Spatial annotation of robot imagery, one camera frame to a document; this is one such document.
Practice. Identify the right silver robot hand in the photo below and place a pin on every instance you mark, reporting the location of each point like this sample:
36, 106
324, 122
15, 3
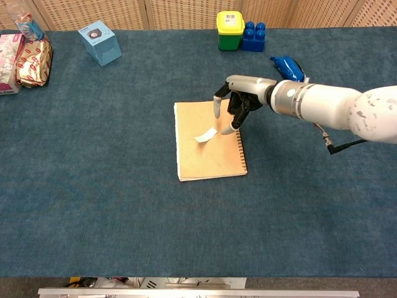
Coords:
251, 87

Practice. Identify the light green paper strip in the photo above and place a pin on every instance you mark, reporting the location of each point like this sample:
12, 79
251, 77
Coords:
205, 135

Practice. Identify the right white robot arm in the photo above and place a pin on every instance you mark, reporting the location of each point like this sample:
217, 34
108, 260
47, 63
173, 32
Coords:
325, 102

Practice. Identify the blue snack packet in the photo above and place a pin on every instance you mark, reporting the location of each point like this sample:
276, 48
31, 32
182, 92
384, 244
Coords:
288, 68

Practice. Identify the blue toy brick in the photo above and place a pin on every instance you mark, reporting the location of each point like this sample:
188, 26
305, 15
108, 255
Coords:
253, 38

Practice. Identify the green container yellow lid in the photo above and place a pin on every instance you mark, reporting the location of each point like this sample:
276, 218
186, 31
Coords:
229, 31

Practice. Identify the brown spiral notebook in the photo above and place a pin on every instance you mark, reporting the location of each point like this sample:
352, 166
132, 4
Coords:
201, 158

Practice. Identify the wicker folding screen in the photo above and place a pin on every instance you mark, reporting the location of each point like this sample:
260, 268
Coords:
192, 12

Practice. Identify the light blue speaker box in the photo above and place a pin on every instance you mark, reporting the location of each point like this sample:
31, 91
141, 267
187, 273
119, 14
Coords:
100, 43

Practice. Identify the teal table cloth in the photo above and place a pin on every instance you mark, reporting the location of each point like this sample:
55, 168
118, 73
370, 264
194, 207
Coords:
124, 186

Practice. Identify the gold snack package red print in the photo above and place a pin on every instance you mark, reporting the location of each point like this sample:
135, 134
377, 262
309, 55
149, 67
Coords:
34, 65

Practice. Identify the clear plastic bottle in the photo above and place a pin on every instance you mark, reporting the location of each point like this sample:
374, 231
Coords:
26, 21

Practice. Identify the pink floral box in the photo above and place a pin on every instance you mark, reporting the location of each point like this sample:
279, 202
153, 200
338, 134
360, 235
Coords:
7, 62

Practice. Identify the aluminium profile rail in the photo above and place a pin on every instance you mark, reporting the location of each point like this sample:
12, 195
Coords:
198, 293

